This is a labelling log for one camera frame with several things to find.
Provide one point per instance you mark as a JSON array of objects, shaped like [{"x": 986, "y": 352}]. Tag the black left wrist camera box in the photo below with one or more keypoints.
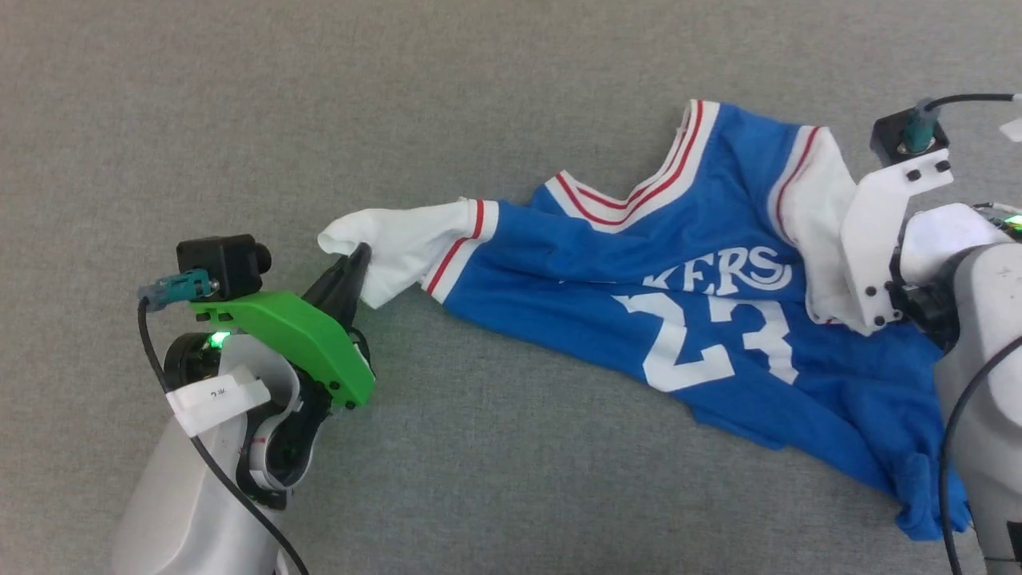
[{"x": 219, "y": 263}]

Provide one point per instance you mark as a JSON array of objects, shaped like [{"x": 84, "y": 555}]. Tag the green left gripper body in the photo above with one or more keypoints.
[{"x": 311, "y": 339}]

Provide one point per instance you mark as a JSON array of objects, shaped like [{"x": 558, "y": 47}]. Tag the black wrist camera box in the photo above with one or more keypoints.
[
  {"x": 894, "y": 136},
  {"x": 219, "y": 263}
]

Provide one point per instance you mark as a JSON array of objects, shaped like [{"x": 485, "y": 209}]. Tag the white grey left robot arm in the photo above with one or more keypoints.
[{"x": 184, "y": 495}]

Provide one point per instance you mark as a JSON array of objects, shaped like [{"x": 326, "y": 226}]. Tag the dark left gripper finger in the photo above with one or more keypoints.
[
  {"x": 335, "y": 291},
  {"x": 361, "y": 279}
]

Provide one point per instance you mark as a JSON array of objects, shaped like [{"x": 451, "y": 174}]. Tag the blue basketball jersey number 23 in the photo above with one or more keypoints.
[{"x": 575, "y": 279}]

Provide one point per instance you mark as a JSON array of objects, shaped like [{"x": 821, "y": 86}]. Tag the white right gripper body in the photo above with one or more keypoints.
[{"x": 866, "y": 255}]

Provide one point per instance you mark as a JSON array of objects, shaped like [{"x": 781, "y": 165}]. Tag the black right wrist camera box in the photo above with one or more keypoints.
[{"x": 894, "y": 136}]

